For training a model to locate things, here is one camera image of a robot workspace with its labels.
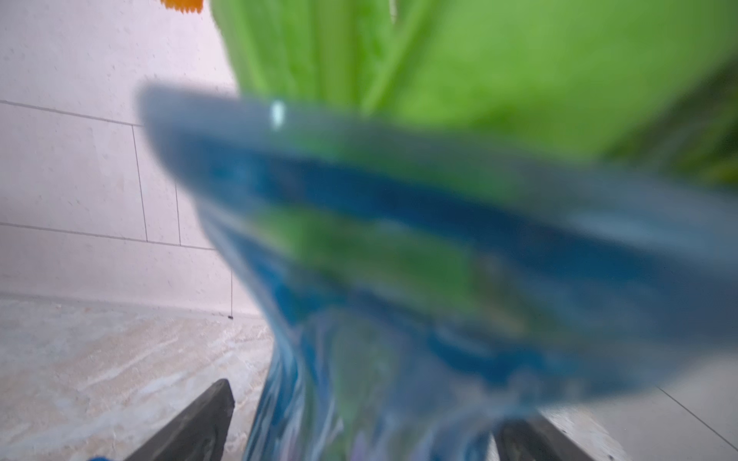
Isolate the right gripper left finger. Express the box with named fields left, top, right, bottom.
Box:
left=126, top=378, right=236, bottom=461

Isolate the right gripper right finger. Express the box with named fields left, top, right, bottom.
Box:
left=493, top=415, right=593, bottom=461

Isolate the blue purple glass vase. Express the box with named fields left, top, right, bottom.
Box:
left=138, top=85, right=737, bottom=460

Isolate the white tulip right vase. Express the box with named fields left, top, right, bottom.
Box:
left=211, top=1, right=737, bottom=187

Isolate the orange carnation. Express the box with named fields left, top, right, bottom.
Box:
left=161, top=0, right=205, bottom=13

